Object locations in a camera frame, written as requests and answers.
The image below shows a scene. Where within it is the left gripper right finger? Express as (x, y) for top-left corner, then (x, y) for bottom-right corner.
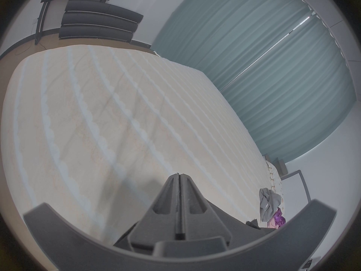
(180, 173), (232, 247)

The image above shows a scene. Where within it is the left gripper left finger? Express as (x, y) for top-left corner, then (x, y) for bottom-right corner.
(128, 173), (180, 251)

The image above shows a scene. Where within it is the black T-shirt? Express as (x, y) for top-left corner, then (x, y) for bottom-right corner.
(114, 198), (276, 250)

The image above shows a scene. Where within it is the bed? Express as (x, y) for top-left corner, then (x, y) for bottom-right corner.
(0, 44), (312, 249)

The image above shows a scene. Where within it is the grey sweater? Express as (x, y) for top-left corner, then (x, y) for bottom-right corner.
(259, 188), (282, 223)

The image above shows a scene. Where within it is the purple satin garment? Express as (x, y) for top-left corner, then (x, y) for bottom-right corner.
(272, 208), (286, 228)

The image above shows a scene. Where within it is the white printed pillow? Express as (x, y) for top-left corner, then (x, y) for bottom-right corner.
(265, 160), (283, 195)

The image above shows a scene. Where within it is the grey bedside table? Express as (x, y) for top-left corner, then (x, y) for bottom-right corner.
(264, 155), (287, 177)

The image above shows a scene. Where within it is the blue-green curtain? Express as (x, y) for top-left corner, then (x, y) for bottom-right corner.
(150, 0), (314, 92)
(219, 12), (356, 164)

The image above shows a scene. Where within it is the black chest of drawers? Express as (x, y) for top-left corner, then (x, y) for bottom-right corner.
(59, 0), (144, 43)

